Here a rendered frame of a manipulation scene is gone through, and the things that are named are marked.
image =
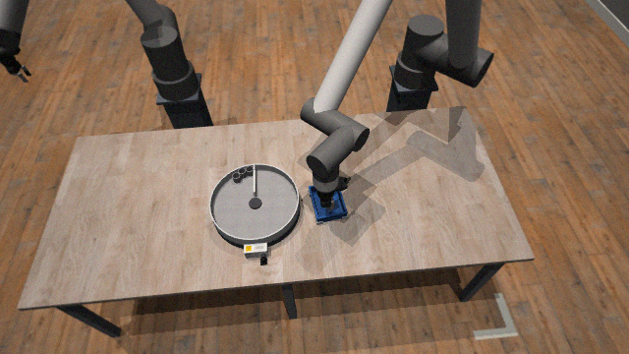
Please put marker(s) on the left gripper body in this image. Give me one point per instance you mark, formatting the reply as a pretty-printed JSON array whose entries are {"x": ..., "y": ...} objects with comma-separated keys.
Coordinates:
[{"x": 326, "y": 190}]

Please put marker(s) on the blue shallow tray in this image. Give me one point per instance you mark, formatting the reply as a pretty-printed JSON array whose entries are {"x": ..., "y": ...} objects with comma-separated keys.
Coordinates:
[{"x": 324, "y": 214}]

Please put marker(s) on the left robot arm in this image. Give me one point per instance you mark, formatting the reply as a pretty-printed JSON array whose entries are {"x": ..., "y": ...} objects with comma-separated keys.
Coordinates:
[{"x": 425, "y": 52}]

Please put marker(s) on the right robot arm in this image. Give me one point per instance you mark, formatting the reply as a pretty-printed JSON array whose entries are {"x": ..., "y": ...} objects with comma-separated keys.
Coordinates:
[{"x": 173, "y": 75}]

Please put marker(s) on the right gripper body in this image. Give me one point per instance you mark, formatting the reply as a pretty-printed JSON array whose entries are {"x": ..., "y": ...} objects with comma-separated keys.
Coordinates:
[{"x": 7, "y": 58}]

